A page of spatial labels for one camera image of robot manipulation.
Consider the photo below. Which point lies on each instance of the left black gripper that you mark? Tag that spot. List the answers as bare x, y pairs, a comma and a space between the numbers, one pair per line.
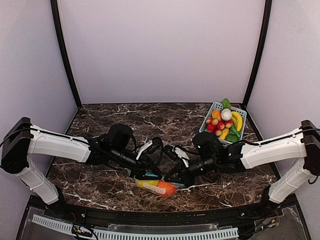
141, 169

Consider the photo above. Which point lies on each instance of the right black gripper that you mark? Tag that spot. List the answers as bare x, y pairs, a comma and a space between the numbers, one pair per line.
183, 173

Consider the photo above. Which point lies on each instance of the yellow toy mango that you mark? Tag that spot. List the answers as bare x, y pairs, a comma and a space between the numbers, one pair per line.
143, 183

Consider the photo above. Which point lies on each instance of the clear zip bag blue zipper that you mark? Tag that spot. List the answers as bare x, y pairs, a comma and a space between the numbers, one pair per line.
151, 176

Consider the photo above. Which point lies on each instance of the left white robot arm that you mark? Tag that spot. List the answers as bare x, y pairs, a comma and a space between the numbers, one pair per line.
26, 139

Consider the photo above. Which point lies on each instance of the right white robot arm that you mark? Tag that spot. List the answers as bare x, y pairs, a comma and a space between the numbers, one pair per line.
302, 143

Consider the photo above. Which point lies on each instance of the green toy vegetable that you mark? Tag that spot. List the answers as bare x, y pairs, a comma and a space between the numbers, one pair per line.
225, 134

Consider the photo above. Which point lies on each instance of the small orange toy fruit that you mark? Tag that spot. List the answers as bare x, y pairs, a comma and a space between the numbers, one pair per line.
216, 114

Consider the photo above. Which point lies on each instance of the white toy radish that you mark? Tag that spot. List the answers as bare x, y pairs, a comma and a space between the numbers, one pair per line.
226, 114

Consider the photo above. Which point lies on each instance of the light blue perforated basket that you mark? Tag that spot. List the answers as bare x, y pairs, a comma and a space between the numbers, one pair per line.
218, 105

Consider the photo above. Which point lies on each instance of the yellow toy banana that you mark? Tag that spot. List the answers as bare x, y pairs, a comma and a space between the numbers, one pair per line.
237, 120

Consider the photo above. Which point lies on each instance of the green toy lettuce leaf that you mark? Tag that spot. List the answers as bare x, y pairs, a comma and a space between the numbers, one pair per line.
226, 104

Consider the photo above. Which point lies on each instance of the black front rail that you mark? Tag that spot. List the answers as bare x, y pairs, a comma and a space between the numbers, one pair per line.
102, 217

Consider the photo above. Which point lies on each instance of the white slotted cable duct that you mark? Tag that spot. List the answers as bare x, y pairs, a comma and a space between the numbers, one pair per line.
129, 232

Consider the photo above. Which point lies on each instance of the right black frame post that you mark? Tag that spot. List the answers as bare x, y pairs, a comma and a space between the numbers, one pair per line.
259, 52

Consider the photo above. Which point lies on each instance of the black frame post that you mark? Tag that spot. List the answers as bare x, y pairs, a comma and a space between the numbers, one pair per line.
63, 53
259, 52

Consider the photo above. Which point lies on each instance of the left black frame post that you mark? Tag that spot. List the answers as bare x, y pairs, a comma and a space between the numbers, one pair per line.
63, 53

